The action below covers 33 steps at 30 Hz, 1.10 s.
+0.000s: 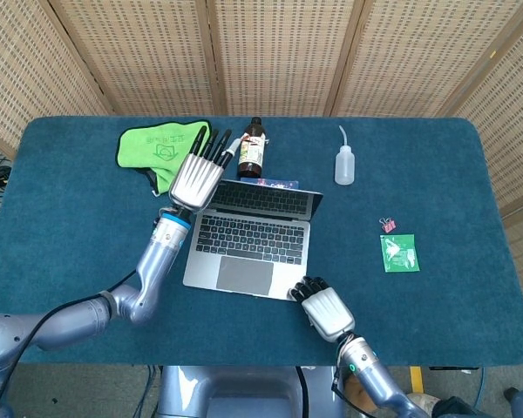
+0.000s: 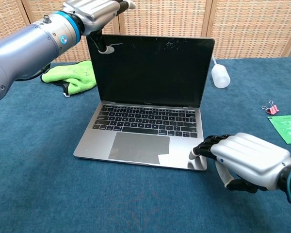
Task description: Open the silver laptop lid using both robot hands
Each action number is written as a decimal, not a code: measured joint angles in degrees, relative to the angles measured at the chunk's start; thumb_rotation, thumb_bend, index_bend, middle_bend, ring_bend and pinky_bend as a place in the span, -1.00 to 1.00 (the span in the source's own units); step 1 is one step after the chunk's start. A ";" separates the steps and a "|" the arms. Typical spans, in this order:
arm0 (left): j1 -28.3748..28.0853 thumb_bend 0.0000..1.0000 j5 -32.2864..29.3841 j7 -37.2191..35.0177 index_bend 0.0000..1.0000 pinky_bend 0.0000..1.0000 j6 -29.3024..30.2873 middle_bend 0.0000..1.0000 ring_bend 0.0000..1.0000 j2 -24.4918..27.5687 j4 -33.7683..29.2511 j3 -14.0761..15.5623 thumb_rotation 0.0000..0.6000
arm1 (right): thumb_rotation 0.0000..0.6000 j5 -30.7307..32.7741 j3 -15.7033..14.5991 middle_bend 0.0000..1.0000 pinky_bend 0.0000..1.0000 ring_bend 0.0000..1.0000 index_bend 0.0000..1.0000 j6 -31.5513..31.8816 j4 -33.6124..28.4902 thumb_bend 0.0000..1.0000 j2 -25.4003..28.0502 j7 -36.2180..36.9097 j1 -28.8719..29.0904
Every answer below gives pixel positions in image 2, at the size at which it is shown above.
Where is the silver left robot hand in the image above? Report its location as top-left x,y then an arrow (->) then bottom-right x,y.
63,0 -> 136,54

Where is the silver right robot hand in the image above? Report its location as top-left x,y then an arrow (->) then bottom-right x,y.
188,133 -> 291,194

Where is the silver laptop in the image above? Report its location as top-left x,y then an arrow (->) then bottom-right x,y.
73,34 -> 215,171

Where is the green paper packet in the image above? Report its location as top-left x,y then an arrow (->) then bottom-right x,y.
267,114 -> 291,145

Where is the pink binder clip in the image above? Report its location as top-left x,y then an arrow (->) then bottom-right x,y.
261,100 -> 280,115

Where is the green microfiber cloth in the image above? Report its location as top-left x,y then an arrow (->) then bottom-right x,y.
40,60 -> 97,98

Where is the translucent plastic squeeze bottle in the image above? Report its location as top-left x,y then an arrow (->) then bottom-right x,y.
210,54 -> 231,89

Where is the woven folding screen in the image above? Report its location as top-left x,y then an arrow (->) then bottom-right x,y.
0,0 -> 291,64

